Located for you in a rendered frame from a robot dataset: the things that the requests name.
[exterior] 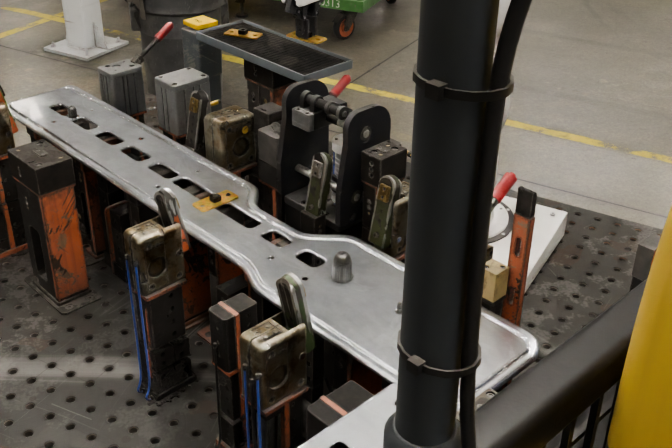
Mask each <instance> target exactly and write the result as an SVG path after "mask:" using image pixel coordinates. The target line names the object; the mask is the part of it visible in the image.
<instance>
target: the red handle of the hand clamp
mask: <svg viewBox="0 0 672 448"><path fill-rule="evenodd" d="M516 181H517V179H516V175H515V174H514V173H513V172H510V173H509V172H506V173H505V174H504V176H503V177H502V178H501V180H500V181H499V182H498V184H497V185H496V186H495V187H494V191H493V200H492V209H491V212H492V211H493V210H494V208H495V207H496V206H497V204H499V203H500V202H501V201H502V199H503V198H504V197H505V195H506V194H507V193H508V191H509V190H510V189H511V187H512V186H513V185H514V183H515V182H516Z"/></svg>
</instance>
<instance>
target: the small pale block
mask: <svg viewBox="0 0 672 448"><path fill-rule="evenodd" d="M509 268H510V267H508V266H506V265H504V264H502V263H500V262H498V261H496V260H494V259H491V260H489V261H488V262H486V265H485V274H484V285H483V295H482V306H483V307H485V308H486V309H488V310H490V311H492V312H494V313H495V314H497V315H499V316H500V312H501V305H502V300H504V299H505V298H506V291H507V283H508V275H509Z"/></svg>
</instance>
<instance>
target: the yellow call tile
mask: <svg viewBox="0 0 672 448"><path fill-rule="evenodd" d="M183 24H184V25H186V26H189V27H191V28H193V29H196V30H204V29H206V28H209V27H212V26H216V25H218V21H217V20H215V19H212V18H210V17H207V16H204V15H201V16H197V17H193V18H189V19H185V20H183Z"/></svg>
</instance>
